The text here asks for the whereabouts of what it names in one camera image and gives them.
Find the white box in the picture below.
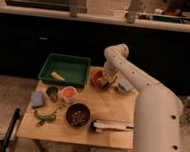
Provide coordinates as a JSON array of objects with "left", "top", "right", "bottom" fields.
[{"left": 118, "top": 77, "right": 134, "bottom": 91}]

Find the dark brown bowl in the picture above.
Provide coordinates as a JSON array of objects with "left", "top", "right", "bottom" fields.
[{"left": 66, "top": 103, "right": 90, "bottom": 127}]

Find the small metal cup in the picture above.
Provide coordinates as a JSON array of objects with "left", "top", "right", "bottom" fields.
[{"left": 46, "top": 86, "right": 59, "bottom": 102}]

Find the red bowl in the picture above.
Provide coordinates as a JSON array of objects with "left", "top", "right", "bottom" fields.
[{"left": 90, "top": 70, "right": 116, "bottom": 89}]

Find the yellow corn piece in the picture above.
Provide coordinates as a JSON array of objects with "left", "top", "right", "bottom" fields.
[{"left": 51, "top": 71, "right": 65, "bottom": 81}]

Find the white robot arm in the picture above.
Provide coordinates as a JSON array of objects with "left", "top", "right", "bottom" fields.
[{"left": 103, "top": 44, "right": 183, "bottom": 152}]

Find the green plastic tray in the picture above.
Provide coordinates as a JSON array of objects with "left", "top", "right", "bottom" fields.
[{"left": 38, "top": 54, "right": 91, "bottom": 87}]

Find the black tripod leg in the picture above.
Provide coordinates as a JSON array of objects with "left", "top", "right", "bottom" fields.
[{"left": 0, "top": 108, "right": 20, "bottom": 152}]

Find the green leafy vegetable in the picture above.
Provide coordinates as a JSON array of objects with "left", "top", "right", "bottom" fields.
[{"left": 114, "top": 84, "right": 128, "bottom": 94}]

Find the orange filled cup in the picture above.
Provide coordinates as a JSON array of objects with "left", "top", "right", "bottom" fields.
[{"left": 60, "top": 86, "right": 77, "bottom": 104}]

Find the black and white brush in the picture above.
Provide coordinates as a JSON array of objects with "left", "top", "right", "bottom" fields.
[{"left": 90, "top": 121, "right": 133, "bottom": 132}]

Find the blue sponge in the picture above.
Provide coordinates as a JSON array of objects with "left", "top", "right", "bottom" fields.
[{"left": 30, "top": 91, "right": 44, "bottom": 108}]

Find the green chili pepper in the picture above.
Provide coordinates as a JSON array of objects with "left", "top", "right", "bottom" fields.
[{"left": 34, "top": 110, "right": 57, "bottom": 126}]

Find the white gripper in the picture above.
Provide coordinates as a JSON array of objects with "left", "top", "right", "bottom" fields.
[{"left": 100, "top": 61, "right": 118, "bottom": 85}]

